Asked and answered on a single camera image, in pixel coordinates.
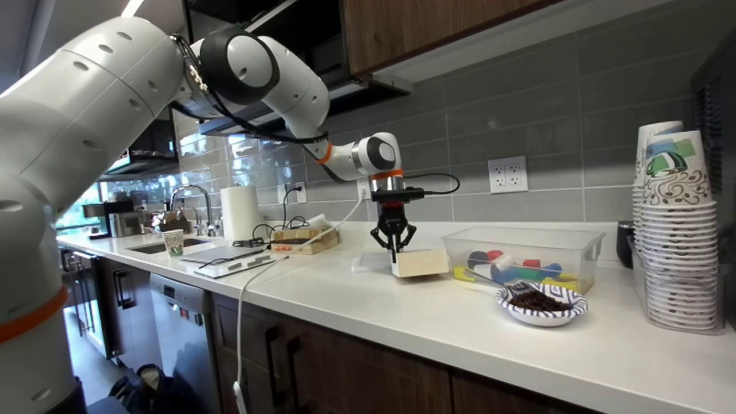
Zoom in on clear plastic container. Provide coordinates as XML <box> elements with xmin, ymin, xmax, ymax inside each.
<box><xmin>440</xmin><ymin>223</ymin><xmax>611</xmax><ymax>297</ymax></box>

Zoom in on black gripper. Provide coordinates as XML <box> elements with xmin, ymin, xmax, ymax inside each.
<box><xmin>368</xmin><ymin>196</ymin><xmax>421</xmax><ymax>261</ymax></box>

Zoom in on dark wooden lower cabinet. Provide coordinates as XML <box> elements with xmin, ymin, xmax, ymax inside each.
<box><xmin>90</xmin><ymin>255</ymin><xmax>596</xmax><ymax>414</ymax></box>

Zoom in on white flat board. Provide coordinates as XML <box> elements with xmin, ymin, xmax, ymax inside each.
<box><xmin>177</xmin><ymin>242</ymin><xmax>291</xmax><ymax>280</ymax></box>

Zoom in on black bag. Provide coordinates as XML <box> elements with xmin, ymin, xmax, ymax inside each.
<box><xmin>107</xmin><ymin>360</ymin><xmax>210</xmax><ymax>414</ymax></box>

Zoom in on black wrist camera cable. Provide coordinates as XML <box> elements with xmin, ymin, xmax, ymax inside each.
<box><xmin>401</xmin><ymin>169</ymin><xmax>462</xmax><ymax>197</ymax></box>

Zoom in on black cable with adapter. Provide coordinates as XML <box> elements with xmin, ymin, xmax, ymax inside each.
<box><xmin>249</xmin><ymin>187</ymin><xmax>306</xmax><ymax>249</ymax></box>

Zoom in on patterned bowl with dark contents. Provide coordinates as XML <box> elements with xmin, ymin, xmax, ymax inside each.
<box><xmin>497</xmin><ymin>280</ymin><xmax>591</xmax><ymax>330</ymax></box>

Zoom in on patterned paper cup stack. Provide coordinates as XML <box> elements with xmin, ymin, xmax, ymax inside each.
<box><xmin>634</xmin><ymin>118</ymin><xmax>689</xmax><ymax>192</ymax></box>
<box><xmin>631</xmin><ymin>129</ymin><xmax>726</xmax><ymax>336</ymax></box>

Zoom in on wooden upper cabinet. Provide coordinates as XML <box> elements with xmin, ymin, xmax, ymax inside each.
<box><xmin>339</xmin><ymin>0</ymin><xmax>570</xmax><ymax>81</ymax></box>

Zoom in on brown cardboard box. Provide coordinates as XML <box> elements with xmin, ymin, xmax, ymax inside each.
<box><xmin>269</xmin><ymin>215</ymin><xmax>335</xmax><ymax>243</ymax></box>

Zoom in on steel dishwasher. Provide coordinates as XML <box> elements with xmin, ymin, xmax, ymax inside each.
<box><xmin>147</xmin><ymin>272</ymin><xmax>224</xmax><ymax>414</ymax></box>

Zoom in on black open wall shelf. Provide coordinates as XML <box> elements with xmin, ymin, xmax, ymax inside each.
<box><xmin>102</xmin><ymin>110</ymin><xmax>183</xmax><ymax>180</ymax></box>

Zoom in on small paper cup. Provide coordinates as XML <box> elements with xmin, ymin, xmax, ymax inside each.
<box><xmin>161</xmin><ymin>227</ymin><xmax>189</xmax><ymax>259</ymax></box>

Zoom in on white power cable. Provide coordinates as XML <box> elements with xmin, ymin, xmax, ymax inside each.
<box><xmin>231</xmin><ymin>196</ymin><xmax>368</xmax><ymax>414</ymax></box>

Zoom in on black mug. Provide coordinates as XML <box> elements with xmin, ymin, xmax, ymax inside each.
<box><xmin>614</xmin><ymin>221</ymin><xmax>640</xmax><ymax>273</ymax></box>

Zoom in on black cabinet handle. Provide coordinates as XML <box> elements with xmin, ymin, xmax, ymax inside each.
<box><xmin>262</xmin><ymin>324</ymin><xmax>287</xmax><ymax>409</ymax></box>
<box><xmin>283</xmin><ymin>334</ymin><xmax>310</xmax><ymax>414</ymax></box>

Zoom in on light wooden box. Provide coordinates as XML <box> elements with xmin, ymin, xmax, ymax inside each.
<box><xmin>391</xmin><ymin>246</ymin><xmax>453</xmax><ymax>280</ymax></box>

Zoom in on chrome sink faucet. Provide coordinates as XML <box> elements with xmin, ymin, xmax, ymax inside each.
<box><xmin>169</xmin><ymin>182</ymin><xmax>224</xmax><ymax>240</ymax></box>

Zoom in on steel sink basin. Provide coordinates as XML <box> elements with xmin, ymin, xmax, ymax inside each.
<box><xmin>128</xmin><ymin>234</ymin><xmax>212</xmax><ymax>258</ymax></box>

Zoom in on white paper towel roll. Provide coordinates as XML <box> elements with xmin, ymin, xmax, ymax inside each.
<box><xmin>218</xmin><ymin>183</ymin><xmax>266</xmax><ymax>243</ymax></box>

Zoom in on silver espresso machine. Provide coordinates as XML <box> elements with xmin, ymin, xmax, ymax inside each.
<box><xmin>80</xmin><ymin>196</ymin><xmax>149</xmax><ymax>242</ymax></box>

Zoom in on box with orange labels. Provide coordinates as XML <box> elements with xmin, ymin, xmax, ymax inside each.
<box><xmin>268</xmin><ymin>227</ymin><xmax>346</xmax><ymax>258</ymax></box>

